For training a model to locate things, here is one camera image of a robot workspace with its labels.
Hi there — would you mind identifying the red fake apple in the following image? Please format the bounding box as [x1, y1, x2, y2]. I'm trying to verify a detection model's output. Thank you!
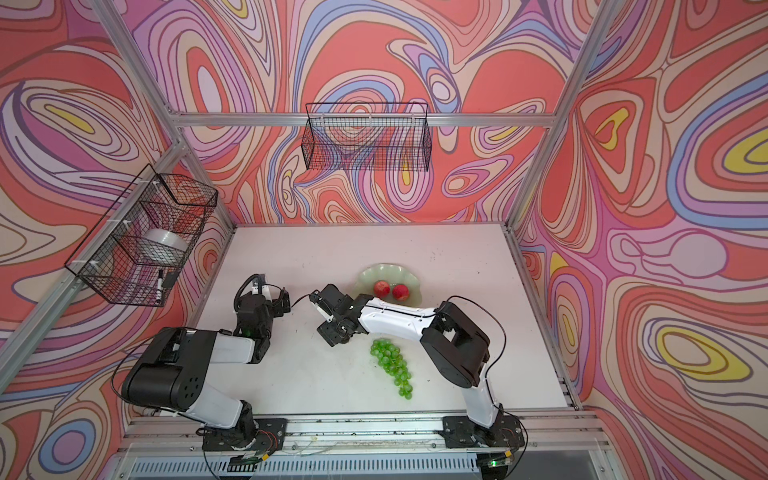
[392, 284, 410, 302]
[373, 280, 391, 298]

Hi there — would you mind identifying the green fake grape bunch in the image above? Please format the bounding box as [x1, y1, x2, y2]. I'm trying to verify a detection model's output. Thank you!
[369, 338, 413, 400]

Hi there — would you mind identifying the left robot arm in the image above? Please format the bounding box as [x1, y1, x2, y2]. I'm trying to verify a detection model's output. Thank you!
[119, 285, 291, 451]

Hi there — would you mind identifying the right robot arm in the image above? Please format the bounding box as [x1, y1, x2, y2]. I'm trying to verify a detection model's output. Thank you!
[309, 284, 504, 448]

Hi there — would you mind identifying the light green scalloped fruit bowl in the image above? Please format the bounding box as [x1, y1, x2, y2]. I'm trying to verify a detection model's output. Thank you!
[352, 263, 422, 307]

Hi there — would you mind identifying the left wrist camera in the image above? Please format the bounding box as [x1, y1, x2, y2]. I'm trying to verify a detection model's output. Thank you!
[251, 274, 269, 295]

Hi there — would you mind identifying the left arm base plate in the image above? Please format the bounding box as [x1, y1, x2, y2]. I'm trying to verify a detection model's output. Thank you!
[196, 417, 288, 454]

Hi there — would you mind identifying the black wire basket left wall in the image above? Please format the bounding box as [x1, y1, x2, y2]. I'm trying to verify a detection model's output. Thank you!
[65, 166, 218, 307]

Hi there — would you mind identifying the black wire basket wall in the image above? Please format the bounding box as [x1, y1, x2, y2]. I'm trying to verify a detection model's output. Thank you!
[301, 101, 432, 173]
[65, 166, 218, 307]

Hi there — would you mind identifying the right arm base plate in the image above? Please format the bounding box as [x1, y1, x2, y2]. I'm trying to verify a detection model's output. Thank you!
[437, 413, 526, 451]

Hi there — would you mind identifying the aluminium front rail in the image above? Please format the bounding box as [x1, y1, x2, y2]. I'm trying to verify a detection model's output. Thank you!
[118, 409, 612, 455]

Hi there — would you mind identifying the black wire basket back wall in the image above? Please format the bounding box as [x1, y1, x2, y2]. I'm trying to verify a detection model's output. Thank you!
[301, 101, 432, 173]

